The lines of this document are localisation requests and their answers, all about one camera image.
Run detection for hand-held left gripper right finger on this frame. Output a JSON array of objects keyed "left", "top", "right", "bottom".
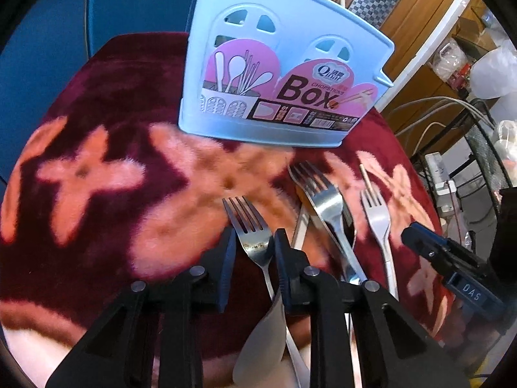
[{"left": 274, "top": 228, "right": 473, "bottom": 388}]

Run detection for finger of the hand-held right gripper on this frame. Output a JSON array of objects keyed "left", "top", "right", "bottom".
[{"left": 401, "top": 223, "right": 491, "bottom": 283}]

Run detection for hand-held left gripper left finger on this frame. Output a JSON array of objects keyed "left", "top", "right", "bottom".
[{"left": 44, "top": 226, "right": 237, "bottom": 388}]

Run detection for small steel fork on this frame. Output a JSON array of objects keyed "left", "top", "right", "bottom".
[{"left": 222, "top": 196, "right": 303, "bottom": 388}]

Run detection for white-handled fork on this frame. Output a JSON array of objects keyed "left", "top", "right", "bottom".
[{"left": 361, "top": 189, "right": 400, "bottom": 302}]

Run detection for large steel fork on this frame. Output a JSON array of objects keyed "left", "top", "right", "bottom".
[{"left": 288, "top": 162, "right": 368, "bottom": 286}]

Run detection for brown wooden chopstick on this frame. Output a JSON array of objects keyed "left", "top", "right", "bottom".
[{"left": 359, "top": 164, "right": 373, "bottom": 195}]

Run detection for light blue plastic utensil box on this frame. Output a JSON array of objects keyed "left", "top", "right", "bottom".
[{"left": 178, "top": 0, "right": 395, "bottom": 148}]

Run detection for white power strip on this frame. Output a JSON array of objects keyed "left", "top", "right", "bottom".
[{"left": 424, "top": 151, "right": 458, "bottom": 216}]

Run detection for black mesh chair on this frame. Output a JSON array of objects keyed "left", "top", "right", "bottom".
[{"left": 464, "top": 120, "right": 514, "bottom": 195}]

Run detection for wooden shelf unit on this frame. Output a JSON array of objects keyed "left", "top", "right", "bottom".
[{"left": 380, "top": 0, "right": 499, "bottom": 160}]

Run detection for clear plastic bag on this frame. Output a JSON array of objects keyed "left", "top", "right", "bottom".
[{"left": 431, "top": 38, "right": 470, "bottom": 86}]

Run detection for white plastic bag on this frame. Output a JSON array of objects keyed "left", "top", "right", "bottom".
[{"left": 470, "top": 42, "right": 517, "bottom": 102}]

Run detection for maroon floral blanket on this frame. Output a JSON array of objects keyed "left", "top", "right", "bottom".
[{"left": 0, "top": 32, "right": 457, "bottom": 388}]

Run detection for wooden door with checkered glass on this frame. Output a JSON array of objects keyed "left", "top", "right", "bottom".
[{"left": 306, "top": 0, "right": 466, "bottom": 51}]

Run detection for blue kitchen base cabinet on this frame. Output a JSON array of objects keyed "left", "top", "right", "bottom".
[{"left": 0, "top": 0, "right": 205, "bottom": 103}]

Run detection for grey cables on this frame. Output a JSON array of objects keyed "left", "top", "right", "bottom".
[{"left": 393, "top": 96, "right": 498, "bottom": 159}]

